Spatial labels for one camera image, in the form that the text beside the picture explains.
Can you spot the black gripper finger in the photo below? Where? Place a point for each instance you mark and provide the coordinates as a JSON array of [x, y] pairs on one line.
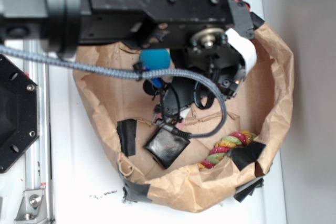
[[177, 97]]

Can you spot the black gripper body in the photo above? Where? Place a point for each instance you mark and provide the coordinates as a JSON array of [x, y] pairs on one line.
[[224, 56]]

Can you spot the black box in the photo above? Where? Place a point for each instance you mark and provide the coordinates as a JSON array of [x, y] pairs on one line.
[[166, 147]]

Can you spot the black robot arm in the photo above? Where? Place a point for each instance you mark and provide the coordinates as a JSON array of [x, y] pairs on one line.
[[139, 24]]

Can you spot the pink plush bunny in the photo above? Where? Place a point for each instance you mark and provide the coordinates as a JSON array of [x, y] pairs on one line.
[[179, 125]]

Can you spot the blue foam ball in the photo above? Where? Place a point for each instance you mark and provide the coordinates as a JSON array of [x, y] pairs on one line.
[[154, 59]]

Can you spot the brown paper bag bin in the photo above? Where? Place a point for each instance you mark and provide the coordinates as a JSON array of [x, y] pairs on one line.
[[121, 115]]

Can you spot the black mounting plate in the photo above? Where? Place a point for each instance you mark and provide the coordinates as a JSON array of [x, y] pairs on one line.
[[19, 113]]

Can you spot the colourful rope toy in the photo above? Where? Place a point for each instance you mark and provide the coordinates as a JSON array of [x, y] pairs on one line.
[[219, 151]]

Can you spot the aluminium extrusion rail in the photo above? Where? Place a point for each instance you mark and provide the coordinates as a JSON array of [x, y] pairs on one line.
[[38, 173]]

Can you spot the metal corner bracket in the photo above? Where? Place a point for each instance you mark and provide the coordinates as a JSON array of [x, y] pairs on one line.
[[33, 208]]

